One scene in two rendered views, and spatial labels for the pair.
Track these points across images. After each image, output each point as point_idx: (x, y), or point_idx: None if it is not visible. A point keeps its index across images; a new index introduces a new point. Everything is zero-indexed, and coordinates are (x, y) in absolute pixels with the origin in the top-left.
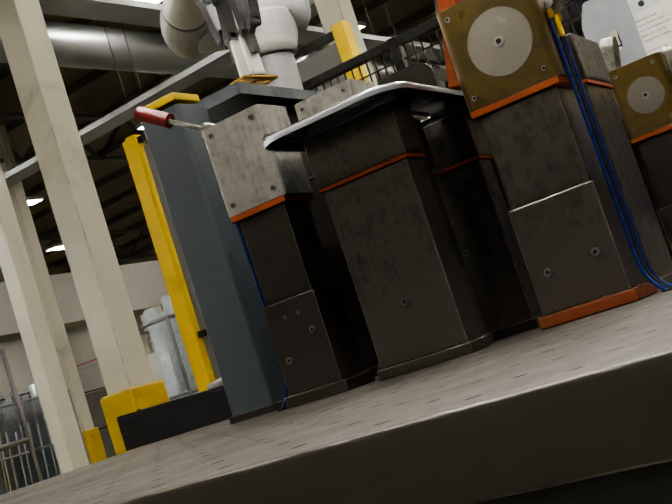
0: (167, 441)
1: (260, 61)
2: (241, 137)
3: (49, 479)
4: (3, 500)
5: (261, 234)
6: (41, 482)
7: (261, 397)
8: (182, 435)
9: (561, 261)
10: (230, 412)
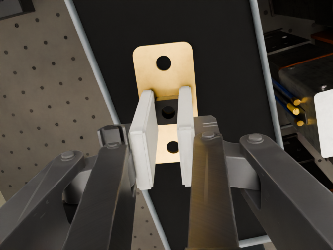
0: (74, 113)
1: (192, 101)
2: None
3: (16, 156)
4: (147, 229)
5: None
6: (26, 165)
7: None
8: (42, 84)
9: None
10: (5, 19)
